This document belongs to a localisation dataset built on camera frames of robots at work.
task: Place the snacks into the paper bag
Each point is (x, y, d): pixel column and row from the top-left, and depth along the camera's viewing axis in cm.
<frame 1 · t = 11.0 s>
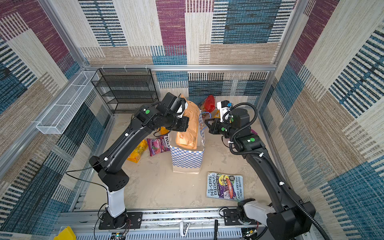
left hand: (189, 124, 71), fingers closed
right hand: (204, 123, 70), fingers closed
blue checkered paper bag: (186, 161, 76), point 19 cm above the table
treehouse children's book: (225, 186, 83), point 3 cm above the table
purple Fox's candy bag: (159, 145, 98), point 4 cm above the table
red candy bag: (209, 105, 108), point 13 cm above the table

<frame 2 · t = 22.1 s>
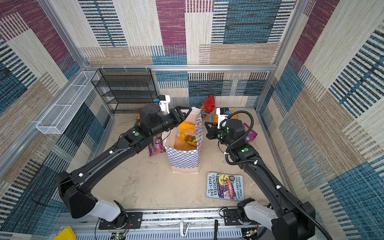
left hand: (190, 108, 65), fingers open
right hand: (204, 125, 73), fingers closed
the named things where they were.

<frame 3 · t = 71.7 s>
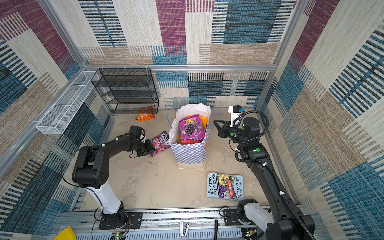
left hand: (154, 147, 96), fingers open
right hand: (213, 123, 71), fingers closed
red candy bag: (186, 142, 80), point 21 cm above the table
purple snack bag right: (192, 128, 89), point 19 cm above the table
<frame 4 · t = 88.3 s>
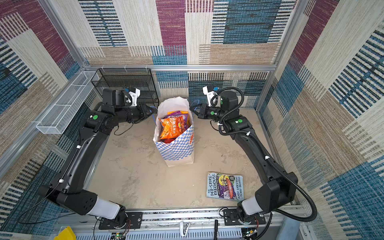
left hand: (156, 107, 67), fingers closed
right hand: (189, 110, 68), fingers closed
blue checkered paper bag: (179, 151, 76), point 22 cm above the table
orange snack bag: (171, 127, 81), point 25 cm above the table
